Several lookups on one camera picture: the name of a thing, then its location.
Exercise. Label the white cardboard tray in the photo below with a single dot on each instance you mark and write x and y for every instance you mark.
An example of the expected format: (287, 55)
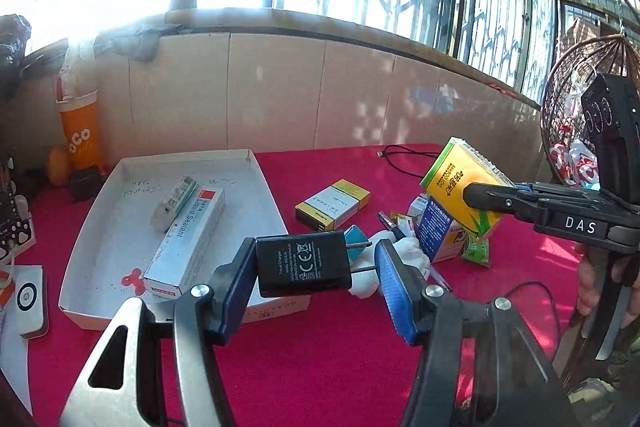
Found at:
(125, 207)

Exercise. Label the grey rag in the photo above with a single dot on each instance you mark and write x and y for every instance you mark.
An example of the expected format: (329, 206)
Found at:
(142, 39)

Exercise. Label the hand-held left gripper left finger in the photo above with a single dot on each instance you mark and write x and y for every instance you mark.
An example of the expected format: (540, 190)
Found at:
(234, 289)

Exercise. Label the orange round object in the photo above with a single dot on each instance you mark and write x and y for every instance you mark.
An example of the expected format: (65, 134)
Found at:
(57, 164)

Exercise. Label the black gel pen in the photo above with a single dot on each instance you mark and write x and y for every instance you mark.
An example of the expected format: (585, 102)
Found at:
(395, 229)

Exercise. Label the blue white medicine box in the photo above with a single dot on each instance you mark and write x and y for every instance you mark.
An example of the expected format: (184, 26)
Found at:
(437, 227)

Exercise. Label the black plastic bag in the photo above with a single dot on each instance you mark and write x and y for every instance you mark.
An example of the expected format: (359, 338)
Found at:
(12, 52)

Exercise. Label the red white printed cloth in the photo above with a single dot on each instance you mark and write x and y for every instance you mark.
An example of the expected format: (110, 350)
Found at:
(575, 162)

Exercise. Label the dark brown box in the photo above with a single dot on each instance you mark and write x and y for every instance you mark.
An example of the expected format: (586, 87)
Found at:
(85, 184)

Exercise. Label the yellow white medicine box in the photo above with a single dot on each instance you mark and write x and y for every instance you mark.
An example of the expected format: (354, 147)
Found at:
(330, 204)

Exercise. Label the small white eraser box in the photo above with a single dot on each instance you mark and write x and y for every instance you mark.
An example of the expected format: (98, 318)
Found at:
(172, 204)

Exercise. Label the black charger adapter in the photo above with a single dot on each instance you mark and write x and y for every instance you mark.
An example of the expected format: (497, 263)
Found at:
(300, 264)

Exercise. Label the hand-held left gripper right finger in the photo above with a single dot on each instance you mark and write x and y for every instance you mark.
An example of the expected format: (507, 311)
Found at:
(395, 294)

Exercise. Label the white power bank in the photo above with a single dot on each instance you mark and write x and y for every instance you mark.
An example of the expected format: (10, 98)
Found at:
(30, 302)

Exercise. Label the black patterned pouch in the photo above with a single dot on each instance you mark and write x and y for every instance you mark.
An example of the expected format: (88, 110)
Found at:
(10, 217)

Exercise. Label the person's right hand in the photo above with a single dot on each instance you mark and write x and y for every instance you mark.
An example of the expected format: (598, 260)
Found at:
(590, 282)

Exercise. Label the green snack packet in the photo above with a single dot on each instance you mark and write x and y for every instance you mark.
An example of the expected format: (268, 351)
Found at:
(475, 252)

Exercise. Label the white tissue wad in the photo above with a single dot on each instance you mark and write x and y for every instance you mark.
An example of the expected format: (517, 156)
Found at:
(412, 257)

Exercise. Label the orange paper cup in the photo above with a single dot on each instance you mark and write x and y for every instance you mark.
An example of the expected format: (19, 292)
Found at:
(80, 137)

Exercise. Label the white sealant box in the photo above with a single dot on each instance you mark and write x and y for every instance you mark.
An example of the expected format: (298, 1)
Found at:
(190, 237)

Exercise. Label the person's right forearm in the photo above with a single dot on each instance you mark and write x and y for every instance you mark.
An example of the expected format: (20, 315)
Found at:
(620, 387)

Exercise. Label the yellow green box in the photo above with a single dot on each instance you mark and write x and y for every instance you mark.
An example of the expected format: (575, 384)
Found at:
(450, 177)

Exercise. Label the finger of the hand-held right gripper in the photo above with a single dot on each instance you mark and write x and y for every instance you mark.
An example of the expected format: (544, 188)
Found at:
(495, 198)

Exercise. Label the wicker hanging chair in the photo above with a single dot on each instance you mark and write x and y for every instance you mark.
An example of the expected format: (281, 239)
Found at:
(560, 107)

